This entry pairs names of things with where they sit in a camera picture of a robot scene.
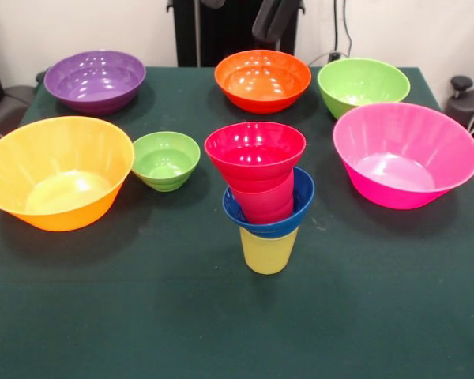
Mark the dark green tablecloth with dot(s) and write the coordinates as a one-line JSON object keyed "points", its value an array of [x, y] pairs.
{"points": [[237, 316]]}

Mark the large light green bowl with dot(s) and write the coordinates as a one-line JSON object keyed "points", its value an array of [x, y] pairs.
{"points": [[359, 83]]}

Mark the purple bowl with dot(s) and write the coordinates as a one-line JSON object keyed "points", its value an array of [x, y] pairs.
{"points": [[95, 79]]}

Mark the small black knob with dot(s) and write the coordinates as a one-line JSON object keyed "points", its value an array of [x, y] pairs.
{"points": [[40, 77]]}

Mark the small blue bowl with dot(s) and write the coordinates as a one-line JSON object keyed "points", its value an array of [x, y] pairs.
{"points": [[304, 197]]}

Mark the yellow translucent cup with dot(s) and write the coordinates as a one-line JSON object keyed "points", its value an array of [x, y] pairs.
{"points": [[266, 252]]}

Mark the large yellow-orange bowl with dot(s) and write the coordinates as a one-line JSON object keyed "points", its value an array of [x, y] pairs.
{"points": [[59, 169]]}

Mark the large pink bowl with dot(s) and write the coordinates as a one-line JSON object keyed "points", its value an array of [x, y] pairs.
{"points": [[407, 158]]}

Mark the black round base with knob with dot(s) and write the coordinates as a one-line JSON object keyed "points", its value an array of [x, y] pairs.
{"points": [[470, 106]]}

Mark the orange bowl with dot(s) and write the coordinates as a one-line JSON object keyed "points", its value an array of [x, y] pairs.
{"points": [[262, 83]]}

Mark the red cup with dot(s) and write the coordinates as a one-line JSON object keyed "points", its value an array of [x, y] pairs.
{"points": [[266, 205]]}

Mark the black power plug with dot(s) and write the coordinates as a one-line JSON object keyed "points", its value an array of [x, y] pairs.
{"points": [[335, 55]]}

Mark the small red bowl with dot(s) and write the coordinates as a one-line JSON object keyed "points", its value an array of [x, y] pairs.
{"points": [[254, 154]]}

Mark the small green bowl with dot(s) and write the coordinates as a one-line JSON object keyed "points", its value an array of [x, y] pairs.
{"points": [[166, 162]]}

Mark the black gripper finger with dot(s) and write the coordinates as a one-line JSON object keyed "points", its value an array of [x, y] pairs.
{"points": [[215, 3], [268, 19]]}

